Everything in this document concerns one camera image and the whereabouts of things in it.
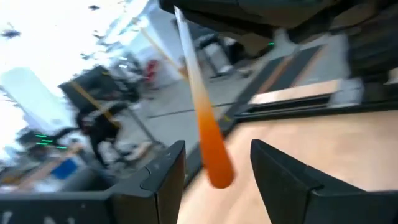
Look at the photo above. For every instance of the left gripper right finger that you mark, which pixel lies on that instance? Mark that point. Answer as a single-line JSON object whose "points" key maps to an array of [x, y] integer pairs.
{"points": [[295, 199]]}

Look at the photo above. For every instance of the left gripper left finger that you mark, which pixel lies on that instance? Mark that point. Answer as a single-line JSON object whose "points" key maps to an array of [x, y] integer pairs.
{"points": [[140, 205]]}

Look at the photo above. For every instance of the black aluminium table frame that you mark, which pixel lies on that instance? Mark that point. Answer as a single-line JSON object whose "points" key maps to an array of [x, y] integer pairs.
{"points": [[295, 110]]}

